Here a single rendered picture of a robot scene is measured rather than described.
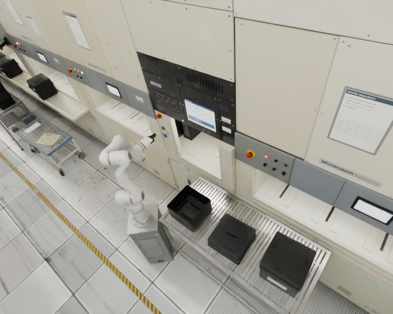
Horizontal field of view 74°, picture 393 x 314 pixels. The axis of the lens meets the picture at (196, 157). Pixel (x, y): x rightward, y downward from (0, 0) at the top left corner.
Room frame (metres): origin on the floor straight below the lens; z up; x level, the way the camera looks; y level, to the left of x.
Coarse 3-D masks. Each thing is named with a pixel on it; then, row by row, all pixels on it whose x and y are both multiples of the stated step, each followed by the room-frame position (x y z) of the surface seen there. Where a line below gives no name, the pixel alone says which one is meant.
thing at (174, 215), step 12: (180, 192) 1.33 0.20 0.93; (192, 192) 1.36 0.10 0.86; (168, 204) 1.23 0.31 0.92; (180, 204) 1.30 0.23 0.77; (192, 204) 1.27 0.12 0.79; (204, 204) 1.26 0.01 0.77; (180, 216) 1.09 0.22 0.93; (192, 216) 1.16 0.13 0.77; (204, 216) 1.12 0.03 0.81; (192, 228) 1.02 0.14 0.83
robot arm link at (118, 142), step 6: (114, 138) 1.46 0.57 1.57; (120, 138) 1.46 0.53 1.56; (114, 144) 1.41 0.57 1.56; (120, 144) 1.43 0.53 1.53; (126, 144) 1.49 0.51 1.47; (108, 150) 1.37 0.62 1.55; (114, 150) 1.40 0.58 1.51; (102, 156) 1.32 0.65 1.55; (108, 156) 1.31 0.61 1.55; (102, 162) 1.29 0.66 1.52; (108, 162) 1.28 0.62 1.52
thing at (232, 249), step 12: (228, 216) 1.05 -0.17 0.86; (216, 228) 0.96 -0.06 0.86; (228, 228) 0.94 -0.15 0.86; (240, 228) 0.93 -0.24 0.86; (252, 228) 0.91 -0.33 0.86; (216, 240) 0.86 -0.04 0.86; (228, 240) 0.84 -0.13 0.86; (240, 240) 0.82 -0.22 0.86; (252, 240) 0.84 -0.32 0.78; (228, 252) 0.75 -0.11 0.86; (240, 252) 0.74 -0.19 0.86
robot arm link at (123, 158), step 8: (112, 152) 1.34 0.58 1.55; (120, 152) 1.32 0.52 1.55; (128, 152) 1.33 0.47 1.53; (112, 160) 1.28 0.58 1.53; (120, 160) 1.27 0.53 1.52; (128, 160) 1.28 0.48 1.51; (120, 168) 1.27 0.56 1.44; (120, 176) 1.25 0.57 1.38; (128, 176) 1.27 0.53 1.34; (120, 184) 1.24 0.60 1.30; (128, 184) 1.24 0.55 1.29; (136, 184) 1.28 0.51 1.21; (136, 192) 1.21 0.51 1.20; (136, 200) 1.18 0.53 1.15
